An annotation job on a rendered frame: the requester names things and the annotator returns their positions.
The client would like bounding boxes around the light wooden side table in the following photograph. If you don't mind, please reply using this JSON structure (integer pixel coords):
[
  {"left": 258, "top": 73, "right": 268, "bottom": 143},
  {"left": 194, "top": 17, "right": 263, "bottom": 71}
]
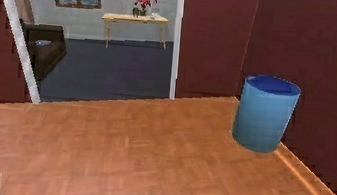
[{"left": 98, "top": 11, "right": 171, "bottom": 53}]

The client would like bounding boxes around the blue round bin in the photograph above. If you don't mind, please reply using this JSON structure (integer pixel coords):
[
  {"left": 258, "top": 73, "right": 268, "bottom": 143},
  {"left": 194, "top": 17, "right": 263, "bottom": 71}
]
[{"left": 230, "top": 72, "right": 303, "bottom": 157}]

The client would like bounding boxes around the red flowering house plant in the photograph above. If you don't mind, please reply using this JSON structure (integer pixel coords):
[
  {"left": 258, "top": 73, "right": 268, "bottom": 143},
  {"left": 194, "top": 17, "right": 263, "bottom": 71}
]
[{"left": 131, "top": 0, "right": 159, "bottom": 19}]

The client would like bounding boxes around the dark brown sofa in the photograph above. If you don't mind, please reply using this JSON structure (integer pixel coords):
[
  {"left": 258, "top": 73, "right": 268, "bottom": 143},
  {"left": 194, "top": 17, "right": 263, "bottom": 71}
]
[{"left": 14, "top": 18, "right": 70, "bottom": 84}]

